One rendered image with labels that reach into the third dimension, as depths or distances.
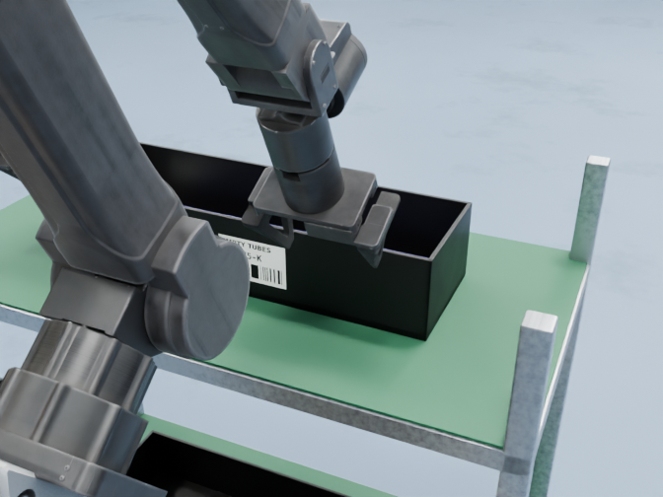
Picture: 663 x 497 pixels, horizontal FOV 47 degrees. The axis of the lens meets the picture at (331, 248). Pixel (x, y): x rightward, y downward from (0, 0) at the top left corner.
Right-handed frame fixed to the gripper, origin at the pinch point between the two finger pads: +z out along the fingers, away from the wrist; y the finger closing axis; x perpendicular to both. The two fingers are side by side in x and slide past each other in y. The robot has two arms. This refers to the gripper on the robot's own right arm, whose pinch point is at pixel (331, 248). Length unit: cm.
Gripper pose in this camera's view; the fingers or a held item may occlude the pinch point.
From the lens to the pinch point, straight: 78.1
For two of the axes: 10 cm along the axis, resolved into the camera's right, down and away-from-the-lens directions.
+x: -3.6, 7.8, -5.0
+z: 1.8, 5.9, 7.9
